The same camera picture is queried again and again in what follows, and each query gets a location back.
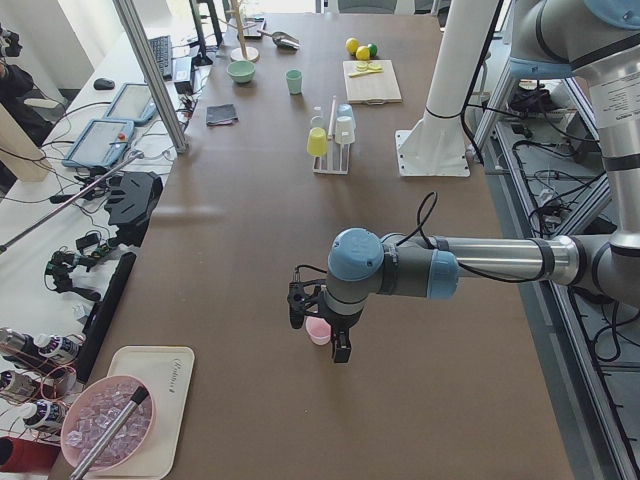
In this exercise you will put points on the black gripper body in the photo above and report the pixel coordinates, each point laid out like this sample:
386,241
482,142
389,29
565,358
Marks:
339,324

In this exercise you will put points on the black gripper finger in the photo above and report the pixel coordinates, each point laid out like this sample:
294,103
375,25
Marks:
296,314
341,346

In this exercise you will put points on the pink plastic cup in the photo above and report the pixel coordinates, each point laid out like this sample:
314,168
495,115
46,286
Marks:
318,330

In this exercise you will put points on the green plastic cup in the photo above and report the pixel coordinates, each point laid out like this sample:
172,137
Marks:
294,81

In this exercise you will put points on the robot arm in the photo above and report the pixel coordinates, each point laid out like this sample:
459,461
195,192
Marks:
595,40

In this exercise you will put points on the yellow plastic cup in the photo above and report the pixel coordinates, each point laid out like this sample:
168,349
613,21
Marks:
317,142

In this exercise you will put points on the white plastic cup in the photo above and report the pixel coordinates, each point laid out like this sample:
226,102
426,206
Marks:
344,130

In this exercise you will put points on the grey plastic cup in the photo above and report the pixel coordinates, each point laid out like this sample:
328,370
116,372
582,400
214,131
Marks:
318,118

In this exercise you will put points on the light blue plastic cup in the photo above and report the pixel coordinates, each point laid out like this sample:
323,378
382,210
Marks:
345,110

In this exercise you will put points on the cream plastic tray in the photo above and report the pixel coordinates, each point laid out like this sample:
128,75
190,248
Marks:
166,372

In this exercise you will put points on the grey folded cloth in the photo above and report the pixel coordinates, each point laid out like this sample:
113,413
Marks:
221,115

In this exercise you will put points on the wooden cutting board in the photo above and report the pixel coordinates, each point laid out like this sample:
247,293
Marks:
371,89

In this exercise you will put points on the yellow plastic knife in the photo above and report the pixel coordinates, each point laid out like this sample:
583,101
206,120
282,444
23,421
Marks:
361,73

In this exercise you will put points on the pink bowl of ice cubes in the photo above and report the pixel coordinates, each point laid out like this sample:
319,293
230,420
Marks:
94,411

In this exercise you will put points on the green ceramic bowl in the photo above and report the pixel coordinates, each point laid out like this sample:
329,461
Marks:
241,71

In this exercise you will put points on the yellow lemon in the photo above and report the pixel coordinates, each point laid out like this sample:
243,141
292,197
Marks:
352,45
363,53

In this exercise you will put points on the wooden mug tree stand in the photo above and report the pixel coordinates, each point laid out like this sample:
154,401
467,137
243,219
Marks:
235,23

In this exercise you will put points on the green lime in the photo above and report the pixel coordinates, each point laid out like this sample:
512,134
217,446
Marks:
373,49

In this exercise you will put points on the blue teach pendant tablet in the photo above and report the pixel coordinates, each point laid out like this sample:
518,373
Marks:
101,144

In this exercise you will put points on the metal scoop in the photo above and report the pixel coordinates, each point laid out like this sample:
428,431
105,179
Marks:
282,39

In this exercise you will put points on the black keyboard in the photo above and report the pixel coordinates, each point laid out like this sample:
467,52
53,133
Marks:
162,51

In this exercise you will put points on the black computer mouse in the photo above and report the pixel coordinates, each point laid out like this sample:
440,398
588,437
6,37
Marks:
103,84

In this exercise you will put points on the white wire cup holder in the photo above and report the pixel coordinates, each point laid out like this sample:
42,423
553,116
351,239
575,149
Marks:
336,160

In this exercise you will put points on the aluminium frame post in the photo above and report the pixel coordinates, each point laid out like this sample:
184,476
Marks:
136,34

